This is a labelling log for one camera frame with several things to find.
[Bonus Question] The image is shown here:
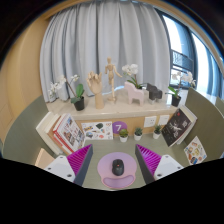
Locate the green desk divider panel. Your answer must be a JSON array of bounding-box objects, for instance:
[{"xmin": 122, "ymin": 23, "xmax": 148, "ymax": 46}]
[{"xmin": 184, "ymin": 87, "xmax": 224, "ymax": 158}]

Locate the grey curtain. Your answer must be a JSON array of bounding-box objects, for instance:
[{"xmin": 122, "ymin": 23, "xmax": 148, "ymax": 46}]
[{"xmin": 39, "ymin": 1, "xmax": 172, "ymax": 103}]

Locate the purple round mouse pad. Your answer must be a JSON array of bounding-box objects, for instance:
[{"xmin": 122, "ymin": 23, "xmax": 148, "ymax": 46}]
[{"xmin": 97, "ymin": 151, "xmax": 138, "ymax": 190}]

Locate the small white orchid, black pot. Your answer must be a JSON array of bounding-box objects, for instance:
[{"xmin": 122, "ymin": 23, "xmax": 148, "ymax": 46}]
[{"xmin": 48, "ymin": 73, "xmax": 86, "ymax": 112}]

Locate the white wall socket plate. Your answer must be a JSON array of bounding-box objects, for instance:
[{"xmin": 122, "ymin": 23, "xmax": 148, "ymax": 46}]
[
  {"xmin": 143, "ymin": 115, "xmax": 158, "ymax": 129},
  {"xmin": 157, "ymin": 114, "xmax": 171, "ymax": 127}
]

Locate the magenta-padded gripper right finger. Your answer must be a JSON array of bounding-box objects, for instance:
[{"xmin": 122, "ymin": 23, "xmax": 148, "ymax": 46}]
[{"xmin": 134, "ymin": 143, "xmax": 185, "ymax": 185}]

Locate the red and white magazine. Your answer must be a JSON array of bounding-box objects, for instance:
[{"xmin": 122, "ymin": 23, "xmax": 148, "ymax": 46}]
[{"xmin": 52, "ymin": 113, "xmax": 86, "ymax": 154}]

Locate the dark-framed window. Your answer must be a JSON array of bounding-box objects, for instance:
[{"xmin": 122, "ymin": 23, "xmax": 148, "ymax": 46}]
[{"xmin": 156, "ymin": 9, "xmax": 224, "ymax": 101}]

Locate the beige paper card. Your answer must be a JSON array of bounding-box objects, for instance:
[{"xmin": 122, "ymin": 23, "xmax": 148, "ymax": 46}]
[{"xmin": 34, "ymin": 148, "xmax": 56, "ymax": 169}]

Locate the black computer mouse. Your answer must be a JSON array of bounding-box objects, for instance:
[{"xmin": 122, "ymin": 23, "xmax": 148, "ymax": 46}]
[{"xmin": 111, "ymin": 158, "xmax": 125, "ymax": 177}]

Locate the dark horse figurine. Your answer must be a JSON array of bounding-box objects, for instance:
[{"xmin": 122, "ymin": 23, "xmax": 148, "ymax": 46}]
[{"xmin": 145, "ymin": 82, "xmax": 163, "ymax": 103}]

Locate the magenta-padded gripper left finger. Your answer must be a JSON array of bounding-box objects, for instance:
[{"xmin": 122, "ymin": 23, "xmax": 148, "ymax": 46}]
[{"xmin": 43, "ymin": 143, "xmax": 94, "ymax": 187}]

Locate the white book behind black book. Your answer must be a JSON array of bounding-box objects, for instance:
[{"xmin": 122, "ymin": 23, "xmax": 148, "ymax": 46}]
[{"xmin": 176, "ymin": 105, "xmax": 198, "ymax": 146}]

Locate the small succulent in white pot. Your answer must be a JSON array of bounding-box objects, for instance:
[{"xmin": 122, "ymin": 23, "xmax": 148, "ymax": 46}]
[
  {"xmin": 152, "ymin": 124, "xmax": 163, "ymax": 140},
  {"xmin": 118, "ymin": 128, "xmax": 130, "ymax": 144},
  {"xmin": 133, "ymin": 127, "xmax": 144, "ymax": 142}
]

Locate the colourful sticker card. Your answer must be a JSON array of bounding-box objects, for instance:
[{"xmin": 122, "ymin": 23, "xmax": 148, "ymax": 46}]
[{"xmin": 183, "ymin": 135, "xmax": 208, "ymax": 166}]

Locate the wooden hand model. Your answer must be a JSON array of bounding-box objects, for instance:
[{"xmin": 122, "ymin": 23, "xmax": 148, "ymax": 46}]
[{"xmin": 86, "ymin": 70, "xmax": 105, "ymax": 110}]

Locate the white sticker sheet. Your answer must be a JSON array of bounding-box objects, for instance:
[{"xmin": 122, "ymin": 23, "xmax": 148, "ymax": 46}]
[{"xmin": 80, "ymin": 120, "xmax": 114, "ymax": 141}]

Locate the white orchid behind horse figurines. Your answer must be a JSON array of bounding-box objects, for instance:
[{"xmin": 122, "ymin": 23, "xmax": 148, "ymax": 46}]
[{"xmin": 121, "ymin": 63, "xmax": 144, "ymax": 90}]

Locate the purple round number sign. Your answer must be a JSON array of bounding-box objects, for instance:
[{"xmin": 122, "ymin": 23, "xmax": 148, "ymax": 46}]
[{"xmin": 111, "ymin": 120, "xmax": 128, "ymax": 135}]

